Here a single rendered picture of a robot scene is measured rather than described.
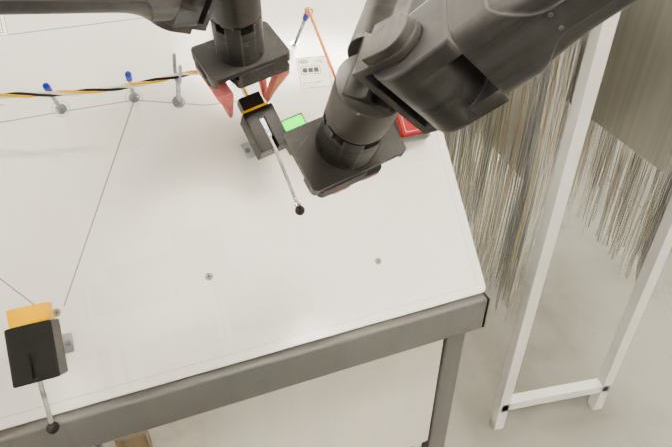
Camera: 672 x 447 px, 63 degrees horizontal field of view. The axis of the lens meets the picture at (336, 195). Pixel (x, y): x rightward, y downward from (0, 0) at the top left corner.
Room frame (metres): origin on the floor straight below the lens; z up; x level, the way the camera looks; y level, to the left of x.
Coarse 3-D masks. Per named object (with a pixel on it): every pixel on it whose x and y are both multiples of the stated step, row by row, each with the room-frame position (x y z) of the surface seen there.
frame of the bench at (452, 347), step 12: (456, 336) 0.64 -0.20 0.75; (444, 348) 0.64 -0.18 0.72; (456, 348) 0.64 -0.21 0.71; (444, 360) 0.64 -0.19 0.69; (456, 360) 0.65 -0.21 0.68; (444, 372) 0.64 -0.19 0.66; (456, 372) 0.65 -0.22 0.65; (444, 384) 0.64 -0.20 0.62; (444, 396) 0.64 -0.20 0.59; (444, 408) 0.64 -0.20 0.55; (432, 420) 0.64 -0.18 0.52; (444, 420) 0.64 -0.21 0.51; (432, 432) 0.64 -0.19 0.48; (444, 432) 0.65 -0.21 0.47; (432, 444) 0.64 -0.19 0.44
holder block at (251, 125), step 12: (264, 108) 0.66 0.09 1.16; (252, 120) 0.64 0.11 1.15; (276, 120) 0.65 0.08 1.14; (252, 132) 0.63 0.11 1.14; (264, 132) 0.63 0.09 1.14; (276, 132) 0.64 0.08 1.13; (252, 144) 0.64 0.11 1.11; (264, 144) 0.62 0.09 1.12; (276, 144) 0.64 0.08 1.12; (264, 156) 0.64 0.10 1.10
